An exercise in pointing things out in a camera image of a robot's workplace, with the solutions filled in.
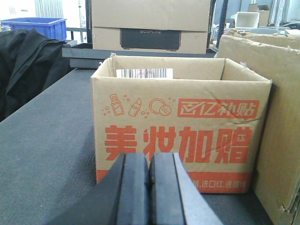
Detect blue plastic crate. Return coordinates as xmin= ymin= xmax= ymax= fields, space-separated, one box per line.
xmin=0 ymin=17 xmax=67 ymax=41

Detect black cloth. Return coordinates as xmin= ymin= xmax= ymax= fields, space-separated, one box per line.
xmin=0 ymin=29 xmax=69 ymax=120

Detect white barcode label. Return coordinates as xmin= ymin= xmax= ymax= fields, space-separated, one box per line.
xmin=116 ymin=68 xmax=173 ymax=79

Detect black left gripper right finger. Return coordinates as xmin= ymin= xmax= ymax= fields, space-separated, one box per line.
xmin=150 ymin=153 xmax=222 ymax=225

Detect small orange-printed cardboard box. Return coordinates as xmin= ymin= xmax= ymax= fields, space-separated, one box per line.
xmin=90 ymin=55 xmax=272 ymax=194

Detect large plain cardboard box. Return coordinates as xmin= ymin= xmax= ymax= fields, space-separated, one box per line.
xmin=218 ymin=34 xmax=300 ymax=225

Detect white box in background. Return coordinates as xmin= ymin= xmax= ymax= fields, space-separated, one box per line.
xmin=230 ymin=12 xmax=260 ymax=29

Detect Ecoflow cardboard box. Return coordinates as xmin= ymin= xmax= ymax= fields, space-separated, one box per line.
xmin=91 ymin=0 xmax=211 ymax=54

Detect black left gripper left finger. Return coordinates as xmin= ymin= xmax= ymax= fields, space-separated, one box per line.
xmin=50 ymin=153 xmax=149 ymax=225

